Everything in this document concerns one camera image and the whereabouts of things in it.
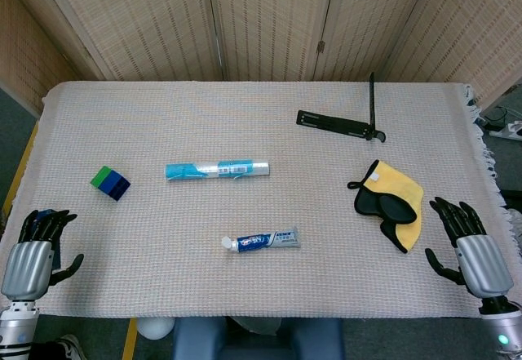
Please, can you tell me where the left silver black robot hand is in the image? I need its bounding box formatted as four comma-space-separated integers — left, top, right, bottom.
0, 208, 86, 300

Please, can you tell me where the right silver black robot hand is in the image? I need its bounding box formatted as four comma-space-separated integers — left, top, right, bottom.
424, 196, 515, 300

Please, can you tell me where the blue white toothpaste tube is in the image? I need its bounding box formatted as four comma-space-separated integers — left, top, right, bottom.
230, 226, 302, 254

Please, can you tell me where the dark blue printed box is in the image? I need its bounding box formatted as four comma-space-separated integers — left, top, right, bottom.
31, 208, 61, 273

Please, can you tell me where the black eye mask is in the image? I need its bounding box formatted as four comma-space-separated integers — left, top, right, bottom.
347, 179, 418, 227

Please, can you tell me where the green and blue block cube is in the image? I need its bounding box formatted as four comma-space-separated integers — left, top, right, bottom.
90, 165, 132, 202

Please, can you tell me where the yellow microfibre cloth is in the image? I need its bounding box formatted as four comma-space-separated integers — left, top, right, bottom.
362, 159, 424, 255

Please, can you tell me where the white power strip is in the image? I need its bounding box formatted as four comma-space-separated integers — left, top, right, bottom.
488, 120, 522, 143

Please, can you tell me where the white round ball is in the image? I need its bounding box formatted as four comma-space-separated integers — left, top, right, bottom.
136, 317, 175, 340

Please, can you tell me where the cyan plastic bag roll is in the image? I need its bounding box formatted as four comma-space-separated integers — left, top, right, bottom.
165, 158, 272, 181

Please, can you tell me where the black folding stand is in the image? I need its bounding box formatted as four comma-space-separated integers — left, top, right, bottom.
295, 71, 387, 144

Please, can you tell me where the blue padded seat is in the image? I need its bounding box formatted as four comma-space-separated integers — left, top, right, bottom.
170, 317, 346, 360

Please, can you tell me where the beige woven tablecloth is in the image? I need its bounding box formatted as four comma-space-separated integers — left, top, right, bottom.
0, 81, 522, 319

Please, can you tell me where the woven bamboo folding screen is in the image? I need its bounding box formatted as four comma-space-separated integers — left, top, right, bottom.
0, 0, 522, 110

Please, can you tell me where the black power cable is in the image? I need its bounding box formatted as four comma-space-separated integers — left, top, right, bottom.
480, 105, 511, 131

